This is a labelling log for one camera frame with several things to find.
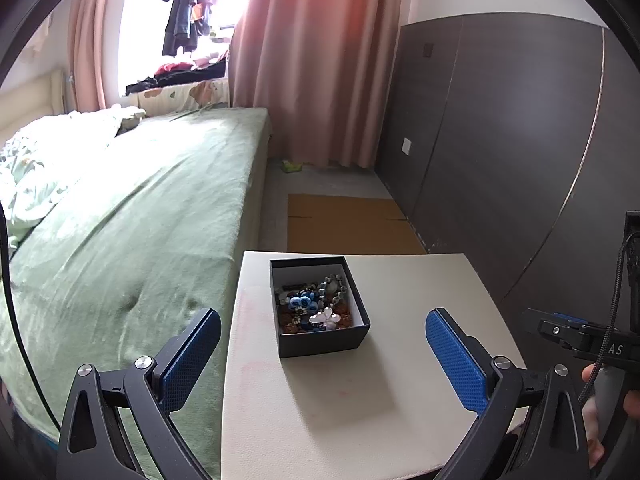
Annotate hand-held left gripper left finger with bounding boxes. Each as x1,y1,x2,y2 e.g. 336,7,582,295
57,308,222,480

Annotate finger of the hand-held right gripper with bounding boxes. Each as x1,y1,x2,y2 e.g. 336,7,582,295
520,308,590,353

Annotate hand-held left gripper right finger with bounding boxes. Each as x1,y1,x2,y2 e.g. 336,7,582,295
425,308,608,480

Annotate brown beaded necklace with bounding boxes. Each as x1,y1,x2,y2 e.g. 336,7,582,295
280,300,353,334

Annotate black jewelry box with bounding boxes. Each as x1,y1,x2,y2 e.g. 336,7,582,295
269,256,372,359

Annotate pale butterfly ornament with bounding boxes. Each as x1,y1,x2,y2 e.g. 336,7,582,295
309,308,337,330

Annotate grey bead bracelet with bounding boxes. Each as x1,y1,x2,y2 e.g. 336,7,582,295
317,274,348,301

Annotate person's right hand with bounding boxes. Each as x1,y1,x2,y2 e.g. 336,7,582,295
581,361,640,470

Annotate bed with green sheet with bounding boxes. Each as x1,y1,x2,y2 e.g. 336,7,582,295
0,67,273,456

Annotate brown cardboard sheet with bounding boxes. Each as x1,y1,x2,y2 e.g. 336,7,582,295
287,194,428,256

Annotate pale patterned blanket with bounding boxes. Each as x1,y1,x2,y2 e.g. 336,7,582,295
0,106,147,251

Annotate floral patterned cloth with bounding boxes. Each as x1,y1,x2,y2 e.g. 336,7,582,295
137,80,231,116

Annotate pile of clothes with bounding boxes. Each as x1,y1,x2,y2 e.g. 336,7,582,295
125,57,230,96

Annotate wide pink curtain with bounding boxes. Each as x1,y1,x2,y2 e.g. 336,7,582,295
227,0,406,170

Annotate narrow pink curtain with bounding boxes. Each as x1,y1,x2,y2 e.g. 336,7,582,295
67,0,132,111

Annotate hanging dark clothes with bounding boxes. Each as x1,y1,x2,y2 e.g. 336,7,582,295
160,0,223,56

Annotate black braided cable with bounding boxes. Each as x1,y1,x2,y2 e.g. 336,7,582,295
579,234,640,403

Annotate thin black cable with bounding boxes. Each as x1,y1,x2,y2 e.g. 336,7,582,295
0,204,66,441

